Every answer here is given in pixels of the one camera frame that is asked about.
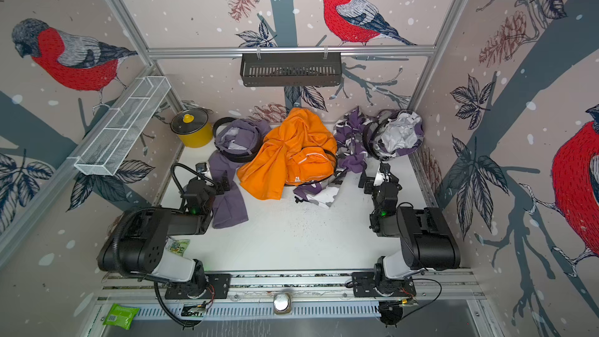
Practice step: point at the yellow pot with lid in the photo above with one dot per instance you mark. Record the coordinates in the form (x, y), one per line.
(192, 127)

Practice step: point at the green wipes packet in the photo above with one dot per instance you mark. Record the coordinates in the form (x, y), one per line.
(120, 316)

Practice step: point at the green snack wrapper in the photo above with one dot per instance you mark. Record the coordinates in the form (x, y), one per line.
(177, 247)

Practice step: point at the orange trousers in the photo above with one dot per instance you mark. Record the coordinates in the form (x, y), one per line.
(265, 177)

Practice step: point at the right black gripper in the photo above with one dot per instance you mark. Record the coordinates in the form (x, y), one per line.
(380, 184)

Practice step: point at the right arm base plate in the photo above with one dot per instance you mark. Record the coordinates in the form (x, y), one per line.
(367, 284)

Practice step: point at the black hanging basket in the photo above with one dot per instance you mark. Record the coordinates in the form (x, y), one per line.
(291, 70)

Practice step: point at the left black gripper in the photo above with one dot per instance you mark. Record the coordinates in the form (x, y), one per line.
(218, 185)

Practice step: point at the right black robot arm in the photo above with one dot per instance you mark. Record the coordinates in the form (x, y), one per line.
(426, 242)

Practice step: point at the white wire mesh shelf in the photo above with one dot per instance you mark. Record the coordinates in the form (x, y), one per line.
(109, 148)

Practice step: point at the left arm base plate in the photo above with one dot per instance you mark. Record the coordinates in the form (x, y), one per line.
(210, 286)

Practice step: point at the lavender purple trousers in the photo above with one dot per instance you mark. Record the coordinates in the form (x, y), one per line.
(229, 207)

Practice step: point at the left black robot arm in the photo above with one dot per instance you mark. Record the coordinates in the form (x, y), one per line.
(138, 246)

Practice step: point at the purple camouflage trousers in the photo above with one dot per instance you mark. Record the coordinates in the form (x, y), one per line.
(385, 136)

